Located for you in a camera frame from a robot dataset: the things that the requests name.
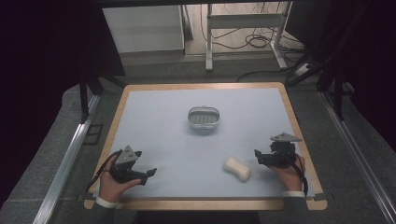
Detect black gripper strap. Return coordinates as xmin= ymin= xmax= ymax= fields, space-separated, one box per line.
xmin=290 ymin=153 xmax=310 ymax=198
xmin=85 ymin=149 xmax=123 ymax=193

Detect white cabinet panel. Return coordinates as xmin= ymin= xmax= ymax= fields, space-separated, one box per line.
xmin=102 ymin=5 xmax=185 ymax=54

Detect black floor cables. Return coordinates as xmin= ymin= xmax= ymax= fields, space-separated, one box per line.
xmin=199 ymin=2 xmax=307 ymax=83

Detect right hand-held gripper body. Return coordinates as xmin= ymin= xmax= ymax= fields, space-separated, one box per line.
xmin=268 ymin=132 xmax=304 ymax=169

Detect white power strip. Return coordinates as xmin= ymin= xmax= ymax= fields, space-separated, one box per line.
xmin=293 ymin=63 xmax=313 ymax=77

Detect light blue table mat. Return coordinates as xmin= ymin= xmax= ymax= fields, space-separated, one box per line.
xmin=92 ymin=87 xmax=316 ymax=199

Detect white soap bar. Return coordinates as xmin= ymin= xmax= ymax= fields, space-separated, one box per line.
xmin=222 ymin=156 xmax=252 ymax=183

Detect person's right hand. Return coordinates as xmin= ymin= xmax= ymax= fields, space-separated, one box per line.
xmin=268 ymin=155 xmax=307 ymax=193

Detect aluminium floor rail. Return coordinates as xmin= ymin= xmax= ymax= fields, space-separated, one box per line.
xmin=318 ymin=91 xmax=396 ymax=224
xmin=32 ymin=93 xmax=101 ymax=224

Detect black right gripper strap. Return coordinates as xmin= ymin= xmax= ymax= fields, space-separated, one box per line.
xmin=290 ymin=153 xmax=310 ymax=198

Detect white metal stand frame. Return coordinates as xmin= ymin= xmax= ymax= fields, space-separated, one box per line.
xmin=205 ymin=1 xmax=294 ymax=73

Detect person's left hand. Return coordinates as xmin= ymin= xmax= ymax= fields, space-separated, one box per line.
xmin=98 ymin=167 xmax=142 ymax=205

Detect black stand legs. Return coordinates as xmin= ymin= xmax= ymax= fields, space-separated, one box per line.
xmin=78 ymin=69 xmax=127 ymax=125
xmin=317 ymin=66 xmax=356 ymax=122

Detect black left gripper strap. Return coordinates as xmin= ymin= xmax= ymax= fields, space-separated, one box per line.
xmin=85 ymin=149 xmax=123 ymax=193

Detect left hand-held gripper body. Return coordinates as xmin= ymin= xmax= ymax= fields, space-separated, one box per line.
xmin=109 ymin=145 xmax=144 ymax=185

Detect white soap dish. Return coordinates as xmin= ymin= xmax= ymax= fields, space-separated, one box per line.
xmin=187 ymin=105 xmax=221 ymax=131

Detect wooden table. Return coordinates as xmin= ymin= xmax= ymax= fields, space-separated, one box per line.
xmin=83 ymin=81 xmax=329 ymax=212

